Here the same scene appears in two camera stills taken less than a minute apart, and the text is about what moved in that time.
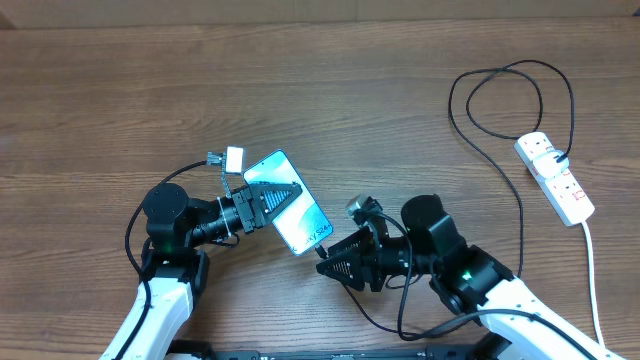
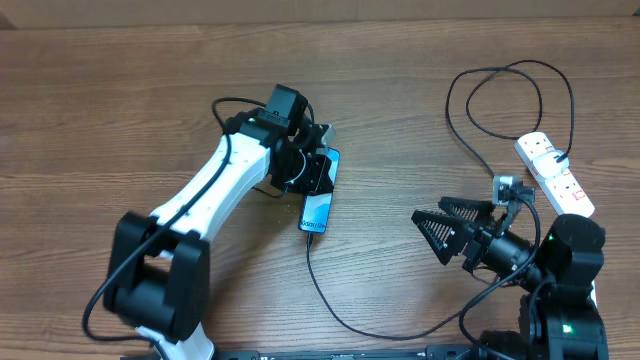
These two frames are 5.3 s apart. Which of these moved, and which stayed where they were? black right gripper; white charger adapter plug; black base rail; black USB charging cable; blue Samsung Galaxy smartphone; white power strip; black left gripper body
Moved: blue Samsung Galaxy smartphone; black USB charging cable; black left gripper body; black right gripper
Stayed: black base rail; white power strip; white charger adapter plug
